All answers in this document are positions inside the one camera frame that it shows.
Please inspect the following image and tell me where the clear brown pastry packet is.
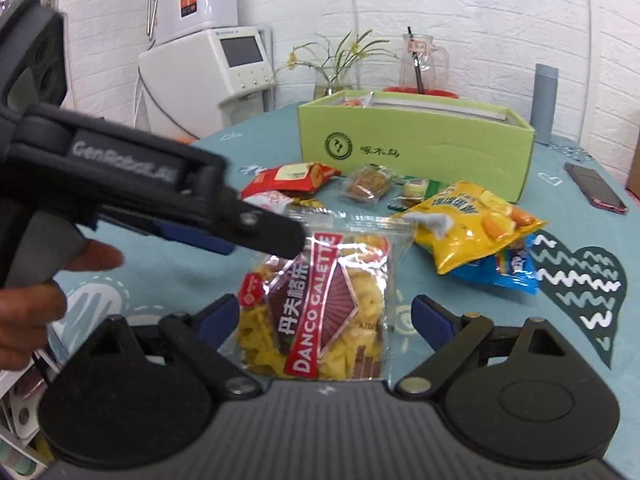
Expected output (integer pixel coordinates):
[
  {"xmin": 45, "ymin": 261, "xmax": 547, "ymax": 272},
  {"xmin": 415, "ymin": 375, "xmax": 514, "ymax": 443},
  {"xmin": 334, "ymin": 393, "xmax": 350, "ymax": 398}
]
[{"xmin": 344, "ymin": 166, "xmax": 397, "ymax": 206}]

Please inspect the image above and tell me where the person's left hand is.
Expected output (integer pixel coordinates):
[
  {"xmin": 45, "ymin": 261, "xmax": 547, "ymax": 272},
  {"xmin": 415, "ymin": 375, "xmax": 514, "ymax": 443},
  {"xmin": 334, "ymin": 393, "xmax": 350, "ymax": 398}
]
[{"xmin": 0, "ymin": 239, "xmax": 126, "ymax": 372}]

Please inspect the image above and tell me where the red round tray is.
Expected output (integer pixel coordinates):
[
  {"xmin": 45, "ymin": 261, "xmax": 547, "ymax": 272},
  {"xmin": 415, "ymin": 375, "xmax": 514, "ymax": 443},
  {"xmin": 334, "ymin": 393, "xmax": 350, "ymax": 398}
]
[{"xmin": 382, "ymin": 86, "xmax": 460, "ymax": 99}]

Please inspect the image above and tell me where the smartphone with red case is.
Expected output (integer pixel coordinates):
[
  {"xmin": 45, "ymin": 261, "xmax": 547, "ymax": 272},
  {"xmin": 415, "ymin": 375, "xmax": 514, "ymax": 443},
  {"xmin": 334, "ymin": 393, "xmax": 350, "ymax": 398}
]
[{"xmin": 563, "ymin": 161, "xmax": 629, "ymax": 214}]

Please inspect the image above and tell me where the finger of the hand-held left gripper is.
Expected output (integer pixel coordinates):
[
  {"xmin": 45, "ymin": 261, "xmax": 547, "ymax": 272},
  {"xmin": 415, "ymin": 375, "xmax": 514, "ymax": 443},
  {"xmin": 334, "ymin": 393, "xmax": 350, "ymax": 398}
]
[
  {"xmin": 95, "ymin": 212, "xmax": 234, "ymax": 256},
  {"xmin": 219, "ymin": 204, "xmax": 307, "ymax": 261}
]

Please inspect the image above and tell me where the white red snack packet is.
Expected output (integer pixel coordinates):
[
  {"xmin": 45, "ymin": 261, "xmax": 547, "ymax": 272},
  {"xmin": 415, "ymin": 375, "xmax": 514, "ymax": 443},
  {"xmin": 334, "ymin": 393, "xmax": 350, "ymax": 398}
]
[{"xmin": 244, "ymin": 191, "xmax": 293, "ymax": 215}]

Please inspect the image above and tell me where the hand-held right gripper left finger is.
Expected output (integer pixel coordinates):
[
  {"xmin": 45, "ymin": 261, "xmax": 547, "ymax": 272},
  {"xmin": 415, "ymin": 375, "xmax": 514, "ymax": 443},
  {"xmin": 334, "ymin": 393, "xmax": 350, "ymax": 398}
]
[{"xmin": 82, "ymin": 296, "xmax": 263, "ymax": 401}]

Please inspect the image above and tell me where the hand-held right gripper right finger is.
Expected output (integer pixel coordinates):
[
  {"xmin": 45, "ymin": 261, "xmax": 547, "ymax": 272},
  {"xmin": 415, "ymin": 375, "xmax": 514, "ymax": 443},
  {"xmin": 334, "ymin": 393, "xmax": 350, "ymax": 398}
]
[{"xmin": 395, "ymin": 296, "xmax": 568, "ymax": 402}]

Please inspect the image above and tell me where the glass vase with plant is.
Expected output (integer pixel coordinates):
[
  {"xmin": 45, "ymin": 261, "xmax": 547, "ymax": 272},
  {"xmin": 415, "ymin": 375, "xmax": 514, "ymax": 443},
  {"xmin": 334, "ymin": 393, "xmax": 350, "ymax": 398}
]
[{"xmin": 274, "ymin": 29, "xmax": 391, "ymax": 102}]

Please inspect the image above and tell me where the blue snack packet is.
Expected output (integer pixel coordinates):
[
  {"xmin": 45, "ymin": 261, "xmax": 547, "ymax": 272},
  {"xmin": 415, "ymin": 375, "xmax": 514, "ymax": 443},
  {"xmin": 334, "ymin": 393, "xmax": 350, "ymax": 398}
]
[{"xmin": 450, "ymin": 232, "xmax": 542, "ymax": 297}]

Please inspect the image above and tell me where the white water dispenser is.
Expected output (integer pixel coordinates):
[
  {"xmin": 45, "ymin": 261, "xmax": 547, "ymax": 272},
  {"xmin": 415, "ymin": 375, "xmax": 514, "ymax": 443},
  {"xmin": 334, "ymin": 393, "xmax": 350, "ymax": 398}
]
[{"xmin": 137, "ymin": 25, "xmax": 277, "ymax": 142}]

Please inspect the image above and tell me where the green cardboard box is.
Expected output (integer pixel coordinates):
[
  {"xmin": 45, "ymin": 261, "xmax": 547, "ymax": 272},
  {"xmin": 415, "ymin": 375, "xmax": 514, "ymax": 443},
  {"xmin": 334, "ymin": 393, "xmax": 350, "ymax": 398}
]
[{"xmin": 297, "ymin": 90, "xmax": 537, "ymax": 205}]

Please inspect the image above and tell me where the white wall water purifier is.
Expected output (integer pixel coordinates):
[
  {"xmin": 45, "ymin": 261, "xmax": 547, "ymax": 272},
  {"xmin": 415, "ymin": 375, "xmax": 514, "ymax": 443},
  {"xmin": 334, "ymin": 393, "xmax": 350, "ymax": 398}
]
[{"xmin": 146, "ymin": 0, "xmax": 239, "ymax": 43}]

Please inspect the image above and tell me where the yellow chips bag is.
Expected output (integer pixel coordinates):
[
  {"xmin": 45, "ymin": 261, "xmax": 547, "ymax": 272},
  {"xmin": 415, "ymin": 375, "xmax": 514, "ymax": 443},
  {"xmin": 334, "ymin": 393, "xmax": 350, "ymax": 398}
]
[{"xmin": 389, "ymin": 181, "xmax": 549, "ymax": 276}]

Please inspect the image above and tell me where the clear packet of yellow chips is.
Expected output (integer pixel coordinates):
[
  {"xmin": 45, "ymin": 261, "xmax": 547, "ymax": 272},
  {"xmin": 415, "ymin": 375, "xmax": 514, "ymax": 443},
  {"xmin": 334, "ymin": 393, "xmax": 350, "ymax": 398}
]
[{"xmin": 234, "ymin": 214, "xmax": 418, "ymax": 383}]

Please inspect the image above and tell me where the glass pitcher with straw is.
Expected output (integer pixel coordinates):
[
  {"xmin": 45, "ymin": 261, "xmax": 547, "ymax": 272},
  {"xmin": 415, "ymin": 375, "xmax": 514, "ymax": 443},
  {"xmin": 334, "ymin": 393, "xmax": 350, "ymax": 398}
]
[{"xmin": 397, "ymin": 27, "xmax": 449, "ymax": 95}]

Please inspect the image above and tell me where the green pastry packet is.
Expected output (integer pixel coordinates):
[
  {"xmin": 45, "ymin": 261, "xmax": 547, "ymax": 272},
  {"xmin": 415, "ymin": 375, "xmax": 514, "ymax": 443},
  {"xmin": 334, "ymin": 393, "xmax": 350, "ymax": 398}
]
[{"xmin": 387, "ymin": 176, "xmax": 443, "ymax": 212}]

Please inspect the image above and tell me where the grey cylinder bottle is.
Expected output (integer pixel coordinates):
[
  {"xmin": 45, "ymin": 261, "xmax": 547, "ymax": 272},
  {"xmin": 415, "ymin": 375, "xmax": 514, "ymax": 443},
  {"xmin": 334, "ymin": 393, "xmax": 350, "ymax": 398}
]
[{"xmin": 529, "ymin": 63, "xmax": 559, "ymax": 147}]

